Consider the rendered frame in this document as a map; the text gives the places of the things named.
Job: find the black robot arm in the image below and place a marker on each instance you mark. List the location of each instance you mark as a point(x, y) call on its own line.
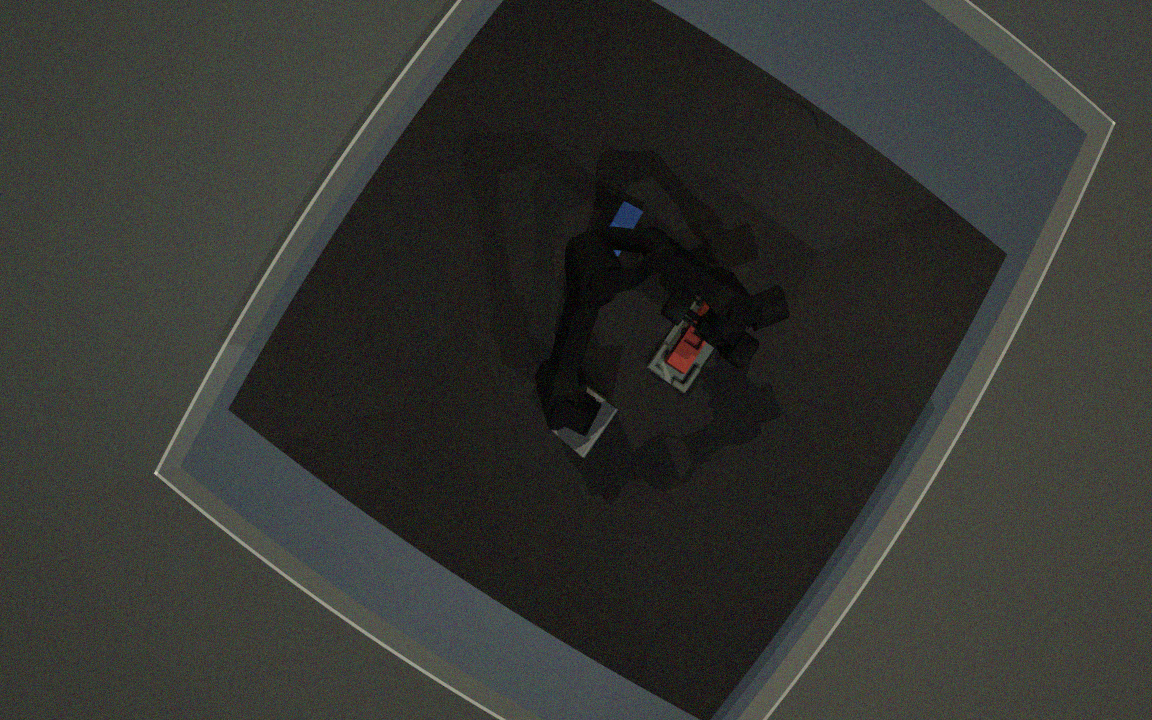
point(594, 275)

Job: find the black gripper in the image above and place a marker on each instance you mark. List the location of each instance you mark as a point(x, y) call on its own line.
point(738, 352)

